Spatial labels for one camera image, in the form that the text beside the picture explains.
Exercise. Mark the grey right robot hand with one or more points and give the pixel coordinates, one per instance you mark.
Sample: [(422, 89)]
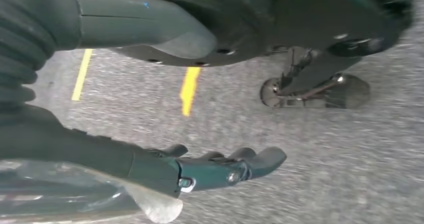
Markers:
[(232, 16)]

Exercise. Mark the right arm ribbed grey sleeve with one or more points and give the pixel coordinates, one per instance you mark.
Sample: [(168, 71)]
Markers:
[(23, 33)]

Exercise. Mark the glossy silver robot body shell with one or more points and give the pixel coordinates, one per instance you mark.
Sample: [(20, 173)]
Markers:
[(66, 196)]

